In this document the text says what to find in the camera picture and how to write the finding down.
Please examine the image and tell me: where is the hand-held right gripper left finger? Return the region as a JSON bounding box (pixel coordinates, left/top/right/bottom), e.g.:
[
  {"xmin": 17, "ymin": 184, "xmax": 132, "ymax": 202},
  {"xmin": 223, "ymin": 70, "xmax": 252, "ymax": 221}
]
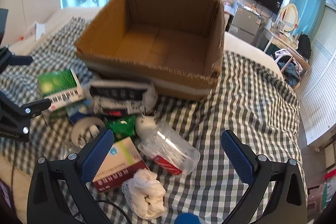
[{"xmin": 26, "ymin": 127, "xmax": 116, "ymax": 224}]

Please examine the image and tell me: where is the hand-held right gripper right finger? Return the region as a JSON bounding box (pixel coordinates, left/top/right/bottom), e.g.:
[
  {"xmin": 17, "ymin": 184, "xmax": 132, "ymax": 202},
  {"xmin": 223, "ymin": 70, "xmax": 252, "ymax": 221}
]
[{"xmin": 221, "ymin": 130, "xmax": 309, "ymax": 224}]

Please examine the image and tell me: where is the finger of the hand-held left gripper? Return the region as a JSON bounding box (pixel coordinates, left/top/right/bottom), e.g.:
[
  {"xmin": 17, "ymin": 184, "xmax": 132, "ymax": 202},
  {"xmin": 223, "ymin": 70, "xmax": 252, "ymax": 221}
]
[
  {"xmin": 0, "ymin": 91, "xmax": 52, "ymax": 125},
  {"xmin": 0, "ymin": 47, "xmax": 34, "ymax": 75}
]

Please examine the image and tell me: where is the dark red capsule box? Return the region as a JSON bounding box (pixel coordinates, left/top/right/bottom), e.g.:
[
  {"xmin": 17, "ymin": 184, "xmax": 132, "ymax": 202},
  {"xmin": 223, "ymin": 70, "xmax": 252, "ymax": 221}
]
[{"xmin": 92, "ymin": 136, "xmax": 150, "ymax": 193}]

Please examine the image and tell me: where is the green white medicine box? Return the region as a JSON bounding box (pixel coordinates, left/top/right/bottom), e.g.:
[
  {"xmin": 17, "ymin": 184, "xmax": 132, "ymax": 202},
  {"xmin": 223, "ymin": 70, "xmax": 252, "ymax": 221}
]
[{"xmin": 37, "ymin": 69, "xmax": 86, "ymax": 111}]

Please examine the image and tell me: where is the white tape roll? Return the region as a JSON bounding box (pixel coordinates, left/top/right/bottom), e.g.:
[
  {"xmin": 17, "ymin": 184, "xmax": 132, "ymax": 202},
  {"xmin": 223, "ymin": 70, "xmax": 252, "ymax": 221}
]
[{"xmin": 72, "ymin": 118, "xmax": 105, "ymax": 147}]

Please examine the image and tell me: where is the green foil sachet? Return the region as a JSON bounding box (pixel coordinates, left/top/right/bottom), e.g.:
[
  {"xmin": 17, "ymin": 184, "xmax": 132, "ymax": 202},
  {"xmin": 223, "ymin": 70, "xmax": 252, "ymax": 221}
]
[{"xmin": 105, "ymin": 115, "xmax": 137, "ymax": 142}]

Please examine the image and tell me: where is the small white bottle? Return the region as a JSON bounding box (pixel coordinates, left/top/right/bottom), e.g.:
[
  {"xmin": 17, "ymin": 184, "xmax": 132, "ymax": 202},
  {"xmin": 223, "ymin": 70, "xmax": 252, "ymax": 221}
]
[{"xmin": 135, "ymin": 115, "xmax": 156, "ymax": 139}]

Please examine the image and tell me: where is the white tissue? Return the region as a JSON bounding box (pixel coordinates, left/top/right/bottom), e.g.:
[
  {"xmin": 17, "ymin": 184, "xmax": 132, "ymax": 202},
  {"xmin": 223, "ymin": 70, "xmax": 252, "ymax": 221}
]
[{"xmin": 121, "ymin": 169, "xmax": 167, "ymax": 219}]

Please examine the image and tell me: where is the clear cotton swab box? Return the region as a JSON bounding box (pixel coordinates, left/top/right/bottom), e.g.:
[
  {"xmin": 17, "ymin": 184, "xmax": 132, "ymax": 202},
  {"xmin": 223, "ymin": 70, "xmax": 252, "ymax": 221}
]
[{"xmin": 138, "ymin": 120, "xmax": 201, "ymax": 176}]

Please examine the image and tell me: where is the navy white tissue pack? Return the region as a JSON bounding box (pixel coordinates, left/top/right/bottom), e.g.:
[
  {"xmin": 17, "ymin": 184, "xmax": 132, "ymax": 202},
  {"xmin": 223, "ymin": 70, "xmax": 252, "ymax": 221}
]
[{"xmin": 89, "ymin": 81, "xmax": 158, "ymax": 117}]

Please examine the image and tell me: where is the brown cardboard box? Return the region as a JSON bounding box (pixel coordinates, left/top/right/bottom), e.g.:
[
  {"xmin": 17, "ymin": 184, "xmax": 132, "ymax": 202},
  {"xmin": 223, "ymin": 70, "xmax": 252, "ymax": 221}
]
[{"xmin": 74, "ymin": 0, "xmax": 226, "ymax": 101}]

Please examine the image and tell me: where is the person's right hand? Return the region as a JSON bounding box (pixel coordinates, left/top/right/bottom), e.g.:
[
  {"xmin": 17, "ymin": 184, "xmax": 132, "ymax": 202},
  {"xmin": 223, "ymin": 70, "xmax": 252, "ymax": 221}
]
[{"xmin": 175, "ymin": 213, "xmax": 203, "ymax": 224}]

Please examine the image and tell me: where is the grey white checkered blanket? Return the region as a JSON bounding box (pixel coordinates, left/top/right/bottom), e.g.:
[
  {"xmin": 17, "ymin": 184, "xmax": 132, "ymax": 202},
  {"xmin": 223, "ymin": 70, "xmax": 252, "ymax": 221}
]
[{"xmin": 0, "ymin": 17, "xmax": 309, "ymax": 224}]

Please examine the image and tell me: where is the white louvered wardrobe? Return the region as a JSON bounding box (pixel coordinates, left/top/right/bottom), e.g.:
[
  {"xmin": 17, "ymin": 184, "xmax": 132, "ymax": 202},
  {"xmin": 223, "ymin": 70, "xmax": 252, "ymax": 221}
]
[{"xmin": 295, "ymin": 4, "xmax": 336, "ymax": 146}]

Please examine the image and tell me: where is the white vanity desk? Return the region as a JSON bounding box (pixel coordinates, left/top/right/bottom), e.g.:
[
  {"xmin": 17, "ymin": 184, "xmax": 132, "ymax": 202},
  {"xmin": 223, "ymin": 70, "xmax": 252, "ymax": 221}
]
[{"xmin": 264, "ymin": 28, "xmax": 300, "ymax": 56}]

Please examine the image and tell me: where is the black backpack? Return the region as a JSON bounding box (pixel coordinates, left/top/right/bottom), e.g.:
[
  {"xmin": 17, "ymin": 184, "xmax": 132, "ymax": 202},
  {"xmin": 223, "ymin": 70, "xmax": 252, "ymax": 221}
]
[{"xmin": 298, "ymin": 34, "xmax": 311, "ymax": 60}]

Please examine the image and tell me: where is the silver small fridge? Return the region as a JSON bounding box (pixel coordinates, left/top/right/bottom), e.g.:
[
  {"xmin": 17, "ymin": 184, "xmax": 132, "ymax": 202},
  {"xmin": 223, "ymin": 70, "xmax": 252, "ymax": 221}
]
[{"xmin": 228, "ymin": 7, "xmax": 264, "ymax": 43}]

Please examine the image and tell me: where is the oval white vanity mirror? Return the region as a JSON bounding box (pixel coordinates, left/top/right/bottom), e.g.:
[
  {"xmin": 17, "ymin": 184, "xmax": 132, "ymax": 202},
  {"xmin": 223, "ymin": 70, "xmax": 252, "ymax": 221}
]
[{"xmin": 278, "ymin": 4, "xmax": 300, "ymax": 32}]

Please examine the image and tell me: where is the pile of plastic bags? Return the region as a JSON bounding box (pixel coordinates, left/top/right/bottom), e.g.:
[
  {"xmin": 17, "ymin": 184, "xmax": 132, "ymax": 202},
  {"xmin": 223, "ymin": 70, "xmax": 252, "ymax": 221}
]
[{"xmin": 231, "ymin": 0, "xmax": 263, "ymax": 10}]

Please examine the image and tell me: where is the black cable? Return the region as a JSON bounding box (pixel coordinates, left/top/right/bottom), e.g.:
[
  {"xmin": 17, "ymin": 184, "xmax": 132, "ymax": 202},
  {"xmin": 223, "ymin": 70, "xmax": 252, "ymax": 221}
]
[{"xmin": 97, "ymin": 200, "xmax": 132, "ymax": 224}]

